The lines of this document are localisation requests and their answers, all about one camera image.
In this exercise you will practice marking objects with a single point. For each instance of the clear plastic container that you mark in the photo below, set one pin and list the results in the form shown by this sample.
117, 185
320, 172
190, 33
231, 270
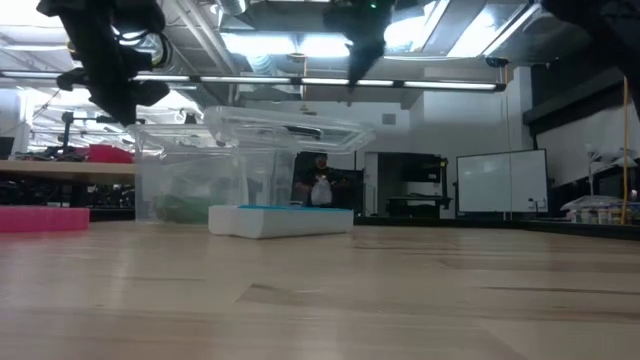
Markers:
240, 150

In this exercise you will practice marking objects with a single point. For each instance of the blue white weekly pill organizer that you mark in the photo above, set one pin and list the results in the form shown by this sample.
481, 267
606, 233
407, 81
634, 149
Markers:
280, 220

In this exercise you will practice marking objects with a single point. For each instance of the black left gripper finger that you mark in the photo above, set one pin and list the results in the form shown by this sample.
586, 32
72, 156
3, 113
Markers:
72, 80
130, 100

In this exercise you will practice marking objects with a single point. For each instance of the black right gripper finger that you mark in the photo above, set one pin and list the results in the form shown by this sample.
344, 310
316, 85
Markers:
364, 62

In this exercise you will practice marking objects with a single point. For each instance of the green bandage roll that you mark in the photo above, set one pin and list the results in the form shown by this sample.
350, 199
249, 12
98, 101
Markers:
187, 207

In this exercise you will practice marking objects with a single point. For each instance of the white plastic bag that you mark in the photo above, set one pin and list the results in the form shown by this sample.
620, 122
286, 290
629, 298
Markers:
321, 192

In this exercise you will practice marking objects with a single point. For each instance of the grey square wall vent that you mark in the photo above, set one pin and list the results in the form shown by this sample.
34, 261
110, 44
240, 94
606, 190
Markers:
389, 119

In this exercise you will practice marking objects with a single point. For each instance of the black aluminium table frame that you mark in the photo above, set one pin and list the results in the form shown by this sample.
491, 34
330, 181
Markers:
500, 225

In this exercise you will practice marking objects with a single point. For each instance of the long ceiling light strip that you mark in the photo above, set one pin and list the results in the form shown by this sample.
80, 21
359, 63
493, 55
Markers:
450, 85

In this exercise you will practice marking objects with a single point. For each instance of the red round pill organizer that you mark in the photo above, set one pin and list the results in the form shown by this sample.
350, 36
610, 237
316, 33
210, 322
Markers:
45, 219

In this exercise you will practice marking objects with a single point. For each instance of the plastic-covered supplies pile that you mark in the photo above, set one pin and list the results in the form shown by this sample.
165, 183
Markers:
600, 207

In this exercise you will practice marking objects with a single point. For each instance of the person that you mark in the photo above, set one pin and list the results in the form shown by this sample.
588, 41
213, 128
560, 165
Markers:
312, 175

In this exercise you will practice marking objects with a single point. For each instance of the red storage box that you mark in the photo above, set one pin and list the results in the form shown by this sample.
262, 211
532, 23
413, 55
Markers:
110, 154

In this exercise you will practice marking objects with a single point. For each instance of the black camera stand rig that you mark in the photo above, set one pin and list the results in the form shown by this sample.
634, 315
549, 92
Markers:
67, 132

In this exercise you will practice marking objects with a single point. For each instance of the black shelving unit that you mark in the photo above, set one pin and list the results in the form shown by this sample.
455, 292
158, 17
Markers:
415, 175

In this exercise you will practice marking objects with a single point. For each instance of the whiteboard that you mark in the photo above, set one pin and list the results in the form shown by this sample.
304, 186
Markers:
500, 182

